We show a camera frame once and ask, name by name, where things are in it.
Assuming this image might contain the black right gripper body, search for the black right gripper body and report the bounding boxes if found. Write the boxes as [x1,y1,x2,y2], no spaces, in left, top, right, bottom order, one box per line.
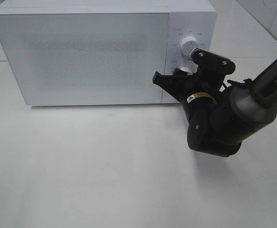
[153,67,225,102]

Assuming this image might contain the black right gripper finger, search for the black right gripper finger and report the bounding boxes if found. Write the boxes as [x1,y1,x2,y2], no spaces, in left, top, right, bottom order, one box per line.
[172,68,183,77]

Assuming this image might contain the white timer knob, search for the white timer knob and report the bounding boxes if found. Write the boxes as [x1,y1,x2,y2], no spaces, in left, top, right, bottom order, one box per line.
[180,66,192,74]

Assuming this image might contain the white microwave door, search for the white microwave door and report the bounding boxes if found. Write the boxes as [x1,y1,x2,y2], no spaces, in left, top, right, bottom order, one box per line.
[0,13,169,106]

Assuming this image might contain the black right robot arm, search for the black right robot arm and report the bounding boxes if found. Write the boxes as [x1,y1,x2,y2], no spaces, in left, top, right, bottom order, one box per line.
[153,48,277,157]

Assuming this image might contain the white upper power knob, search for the white upper power knob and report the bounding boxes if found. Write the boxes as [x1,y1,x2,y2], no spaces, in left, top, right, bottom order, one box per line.
[179,34,200,57]

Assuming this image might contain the white microwave oven body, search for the white microwave oven body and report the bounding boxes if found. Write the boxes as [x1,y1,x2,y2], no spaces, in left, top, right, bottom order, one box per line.
[0,0,217,106]

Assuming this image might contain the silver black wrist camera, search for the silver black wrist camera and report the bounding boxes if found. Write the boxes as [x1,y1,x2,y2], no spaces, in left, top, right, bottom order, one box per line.
[189,47,236,75]

